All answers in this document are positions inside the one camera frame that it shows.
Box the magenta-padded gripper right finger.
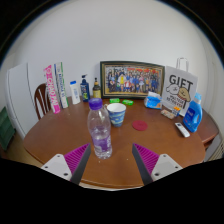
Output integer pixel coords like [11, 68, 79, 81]
[132, 143, 183, 185]

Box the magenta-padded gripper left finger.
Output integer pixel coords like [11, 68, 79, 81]
[41, 143, 92, 185]

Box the clear purple-capped water bottle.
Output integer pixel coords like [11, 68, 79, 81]
[86, 97, 113, 160]

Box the flat round red coaster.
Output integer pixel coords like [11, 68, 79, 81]
[131, 119, 149, 132]

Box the white remote control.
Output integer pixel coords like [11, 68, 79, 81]
[174, 122, 191, 138]

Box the small patterned snack packet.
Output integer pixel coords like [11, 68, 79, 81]
[160, 109, 176, 120]

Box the blue patterned white mug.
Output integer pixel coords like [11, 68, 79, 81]
[105, 102, 127, 128]

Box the colourful puzzle cube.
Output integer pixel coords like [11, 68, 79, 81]
[171, 105, 181, 117]

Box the blue tissue pack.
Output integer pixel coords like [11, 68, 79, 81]
[143, 91, 163, 110]

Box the blue detergent bottle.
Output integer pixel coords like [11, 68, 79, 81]
[182, 92, 204, 134]

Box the white lotion bottle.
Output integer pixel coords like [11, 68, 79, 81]
[69, 80, 82, 106]

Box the brown wooden chair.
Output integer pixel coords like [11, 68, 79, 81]
[33, 83, 53, 120]

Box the dark blue pump bottle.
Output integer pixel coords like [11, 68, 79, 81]
[79, 74, 91, 103]

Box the white radiator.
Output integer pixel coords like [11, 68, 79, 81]
[208, 138, 224, 162]

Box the dark yellow-labelled bottle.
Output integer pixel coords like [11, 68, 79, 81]
[92, 77, 102, 100]

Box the pink long box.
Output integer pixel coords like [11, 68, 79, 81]
[43, 64, 62, 115]

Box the white and green long box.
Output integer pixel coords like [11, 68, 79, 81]
[53, 61, 70, 110]

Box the dark green crate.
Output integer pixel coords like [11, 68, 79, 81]
[0, 105, 16, 152]

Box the white paper gift bag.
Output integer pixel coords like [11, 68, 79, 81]
[161, 57, 199, 118]

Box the framed group photo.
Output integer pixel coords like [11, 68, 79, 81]
[99, 60, 166, 100]

